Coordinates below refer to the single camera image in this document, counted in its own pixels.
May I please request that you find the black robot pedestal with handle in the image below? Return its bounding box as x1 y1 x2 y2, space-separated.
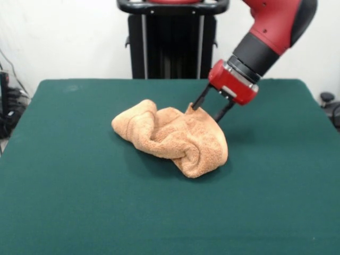
116 0 229 80

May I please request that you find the black bag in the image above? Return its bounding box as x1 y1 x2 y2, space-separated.
0 108 21 139

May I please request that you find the dark green table cloth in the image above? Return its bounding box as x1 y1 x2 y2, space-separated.
0 78 340 255

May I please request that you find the peach terry towel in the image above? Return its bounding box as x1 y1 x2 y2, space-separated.
111 99 229 179

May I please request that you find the black cable bundle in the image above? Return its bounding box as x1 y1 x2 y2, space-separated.
6 87 30 107

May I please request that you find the black box with red mark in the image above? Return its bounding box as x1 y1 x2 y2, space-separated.
0 71 11 117

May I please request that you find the black office chair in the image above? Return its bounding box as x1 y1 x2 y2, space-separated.
319 91 340 133

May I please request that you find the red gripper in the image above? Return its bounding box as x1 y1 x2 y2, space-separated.
190 59 259 123

